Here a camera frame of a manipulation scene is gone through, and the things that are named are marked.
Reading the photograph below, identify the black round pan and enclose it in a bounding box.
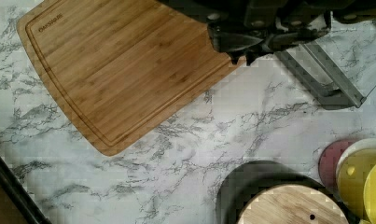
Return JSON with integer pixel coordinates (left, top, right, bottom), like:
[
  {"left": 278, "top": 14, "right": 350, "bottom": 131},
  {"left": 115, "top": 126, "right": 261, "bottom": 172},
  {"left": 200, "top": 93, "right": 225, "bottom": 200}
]
[{"left": 216, "top": 161, "right": 360, "bottom": 224}]

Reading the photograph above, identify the dark red round plate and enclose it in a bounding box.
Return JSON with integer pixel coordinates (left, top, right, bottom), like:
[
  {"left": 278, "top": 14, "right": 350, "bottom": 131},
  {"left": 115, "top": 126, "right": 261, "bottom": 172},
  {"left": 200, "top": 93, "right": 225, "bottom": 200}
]
[{"left": 318, "top": 139, "right": 356, "bottom": 191}]

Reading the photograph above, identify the bamboo cutting board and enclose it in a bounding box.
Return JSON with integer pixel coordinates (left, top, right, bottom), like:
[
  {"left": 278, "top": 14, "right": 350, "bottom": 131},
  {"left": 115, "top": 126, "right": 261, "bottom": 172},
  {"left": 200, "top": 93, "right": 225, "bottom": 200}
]
[{"left": 17, "top": 0, "right": 236, "bottom": 156}]

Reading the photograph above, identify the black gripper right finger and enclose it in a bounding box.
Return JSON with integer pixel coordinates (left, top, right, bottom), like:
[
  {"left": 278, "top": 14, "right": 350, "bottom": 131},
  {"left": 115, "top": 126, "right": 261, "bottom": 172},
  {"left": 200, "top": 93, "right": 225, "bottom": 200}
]
[{"left": 245, "top": 27, "right": 330, "bottom": 66}]

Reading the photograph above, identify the round wooden lid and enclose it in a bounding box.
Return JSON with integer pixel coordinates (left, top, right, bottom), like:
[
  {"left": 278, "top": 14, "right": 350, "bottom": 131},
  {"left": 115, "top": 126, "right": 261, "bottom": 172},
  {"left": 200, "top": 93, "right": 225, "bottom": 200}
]
[{"left": 236, "top": 184, "right": 349, "bottom": 224}]

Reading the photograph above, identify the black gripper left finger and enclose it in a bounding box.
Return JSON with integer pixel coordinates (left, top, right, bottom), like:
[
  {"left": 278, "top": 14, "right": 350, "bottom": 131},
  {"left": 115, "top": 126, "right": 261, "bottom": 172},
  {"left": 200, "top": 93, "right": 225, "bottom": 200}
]
[{"left": 207, "top": 23, "right": 267, "bottom": 65}]

